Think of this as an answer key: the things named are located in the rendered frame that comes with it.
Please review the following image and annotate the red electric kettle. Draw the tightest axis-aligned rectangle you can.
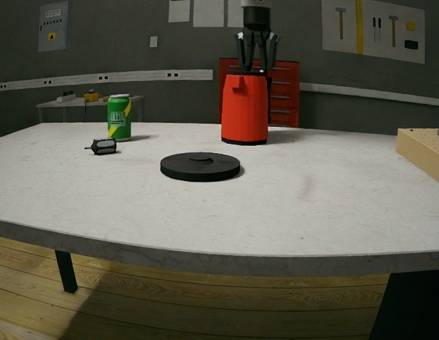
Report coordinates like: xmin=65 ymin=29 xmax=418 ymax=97
xmin=221 ymin=65 xmax=272 ymax=146

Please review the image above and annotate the green drink can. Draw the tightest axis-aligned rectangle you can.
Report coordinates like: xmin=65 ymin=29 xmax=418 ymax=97
xmin=107 ymin=94 xmax=132 ymax=142

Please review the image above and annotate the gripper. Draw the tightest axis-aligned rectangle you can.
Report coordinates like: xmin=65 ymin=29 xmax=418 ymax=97
xmin=234 ymin=7 xmax=280 ymax=86

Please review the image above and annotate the black round disc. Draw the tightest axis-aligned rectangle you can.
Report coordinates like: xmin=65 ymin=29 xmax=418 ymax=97
xmin=160 ymin=152 xmax=240 ymax=182

